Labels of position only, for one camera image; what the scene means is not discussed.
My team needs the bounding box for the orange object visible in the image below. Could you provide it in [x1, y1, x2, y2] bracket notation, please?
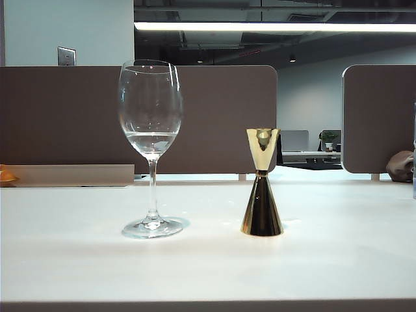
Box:
[0, 164, 17, 188]

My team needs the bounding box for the clear wine glass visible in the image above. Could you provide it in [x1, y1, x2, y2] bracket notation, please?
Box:
[118, 58, 191, 240]

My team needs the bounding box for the grey monitor left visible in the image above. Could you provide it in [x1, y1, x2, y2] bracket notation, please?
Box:
[0, 64, 279, 181]

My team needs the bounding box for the grey background desk screen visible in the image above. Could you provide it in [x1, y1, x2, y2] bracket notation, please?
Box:
[279, 129, 309, 153]

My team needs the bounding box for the grey monitor right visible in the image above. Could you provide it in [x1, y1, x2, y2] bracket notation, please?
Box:
[341, 64, 416, 181]

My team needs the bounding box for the metal wall switch plate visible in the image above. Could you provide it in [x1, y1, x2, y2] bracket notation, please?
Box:
[57, 46, 77, 66]

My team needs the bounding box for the gold double-cone jigger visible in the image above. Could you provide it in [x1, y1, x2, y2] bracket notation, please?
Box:
[240, 127, 284, 237]

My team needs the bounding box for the grey monitor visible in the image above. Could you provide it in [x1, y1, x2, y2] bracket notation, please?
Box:
[341, 64, 416, 181]
[0, 64, 279, 181]

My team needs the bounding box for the white background desk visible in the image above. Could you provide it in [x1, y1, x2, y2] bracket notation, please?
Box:
[281, 150, 342, 164]

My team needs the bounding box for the small potted green plant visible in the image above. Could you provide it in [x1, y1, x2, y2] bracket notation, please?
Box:
[319, 131, 339, 153]

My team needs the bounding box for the brown crumpled bag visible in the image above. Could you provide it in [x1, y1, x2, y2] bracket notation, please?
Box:
[385, 150, 415, 183]

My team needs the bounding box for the long ceiling light strip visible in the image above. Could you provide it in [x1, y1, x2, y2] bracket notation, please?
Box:
[133, 21, 416, 33]

